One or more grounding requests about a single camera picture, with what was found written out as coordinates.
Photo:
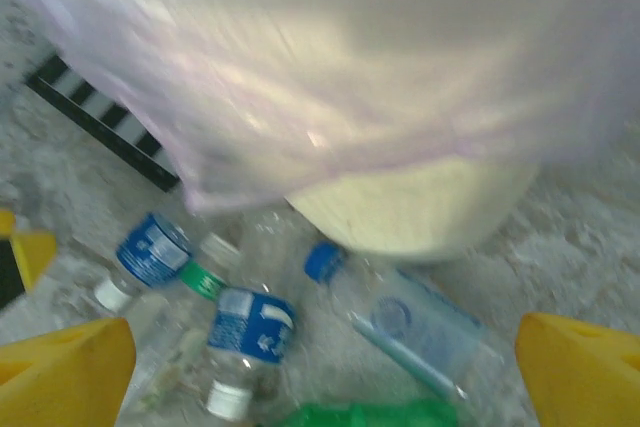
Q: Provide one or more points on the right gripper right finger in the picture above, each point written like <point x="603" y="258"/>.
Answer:
<point x="585" y="377"/>

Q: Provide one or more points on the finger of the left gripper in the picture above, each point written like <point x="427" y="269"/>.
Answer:
<point x="32" y="257"/>
<point x="7" y="224"/>

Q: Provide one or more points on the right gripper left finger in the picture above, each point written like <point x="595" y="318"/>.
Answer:
<point x="60" y="377"/>

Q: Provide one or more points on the blue label bottle white cap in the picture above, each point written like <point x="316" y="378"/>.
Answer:
<point x="150" y="247"/>
<point x="250" y="322"/>

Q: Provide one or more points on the clear bottle green band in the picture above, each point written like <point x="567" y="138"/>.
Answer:
<point x="200" y="279"/>

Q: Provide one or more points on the clear bottle pale blue label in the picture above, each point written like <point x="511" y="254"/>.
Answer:
<point x="400" y="317"/>

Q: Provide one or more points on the green bottle yellow cap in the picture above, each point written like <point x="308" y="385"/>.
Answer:
<point x="370" y="414"/>

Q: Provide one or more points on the cream ribbed waste bin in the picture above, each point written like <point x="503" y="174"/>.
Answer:
<point x="400" y="212"/>

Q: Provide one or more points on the pink plastic bin liner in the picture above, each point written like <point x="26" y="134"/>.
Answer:
<point x="300" y="72"/>

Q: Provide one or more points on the black white folding chessboard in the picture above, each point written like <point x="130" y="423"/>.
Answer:
<point x="115" y="117"/>

